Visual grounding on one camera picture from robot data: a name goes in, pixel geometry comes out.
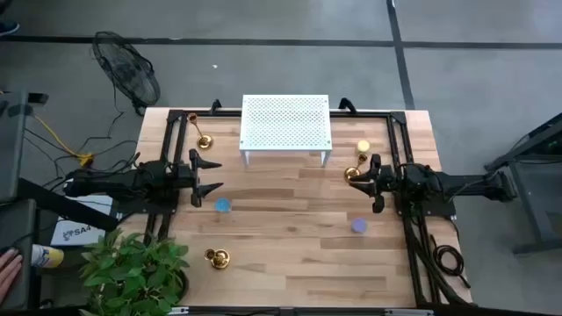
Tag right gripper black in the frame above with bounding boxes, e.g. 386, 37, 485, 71
349, 153, 407, 215

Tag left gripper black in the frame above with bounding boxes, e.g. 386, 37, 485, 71
169, 148, 225, 209

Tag medium gold candlestick holder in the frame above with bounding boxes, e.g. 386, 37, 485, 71
343, 153, 369, 183

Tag tall gold candlestick holder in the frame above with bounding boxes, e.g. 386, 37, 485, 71
186, 112, 215, 151

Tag short gold candlestick holder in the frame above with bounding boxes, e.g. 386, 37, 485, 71
204, 248, 231, 270

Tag white perforated metal shelf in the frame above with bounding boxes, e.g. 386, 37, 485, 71
239, 94, 333, 169

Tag green potted plant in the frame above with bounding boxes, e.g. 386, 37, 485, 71
77, 227, 191, 316

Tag black floor fan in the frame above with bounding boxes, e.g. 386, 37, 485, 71
90, 30, 162, 116

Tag white printed box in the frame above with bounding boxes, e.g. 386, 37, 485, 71
50, 195, 115, 247

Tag black diagonal beam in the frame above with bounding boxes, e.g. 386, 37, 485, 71
17, 177, 120, 233

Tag yellow and white can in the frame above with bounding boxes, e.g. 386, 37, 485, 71
30, 244, 65, 269

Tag grey equipment case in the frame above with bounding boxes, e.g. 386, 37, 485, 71
0, 197, 40, 311
0, 90, 34, 204

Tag person's hand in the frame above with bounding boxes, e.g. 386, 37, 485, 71
0, 248, 24, 305

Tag person's shoe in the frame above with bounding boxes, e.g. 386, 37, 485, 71
0, 20, 21, 37

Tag black aluminium table frame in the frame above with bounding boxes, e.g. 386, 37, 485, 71
142, 108, 473, 316

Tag black cable bundle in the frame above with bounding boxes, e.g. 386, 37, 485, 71
401, 205, 469, 308

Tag coiled black cable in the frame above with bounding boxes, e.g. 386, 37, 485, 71
432, 234, 472, 290

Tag yellow extension cable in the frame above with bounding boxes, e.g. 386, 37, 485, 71
31, 113, 96, 169

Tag black floor cable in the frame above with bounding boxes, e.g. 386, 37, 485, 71
76, 83, 126, 154

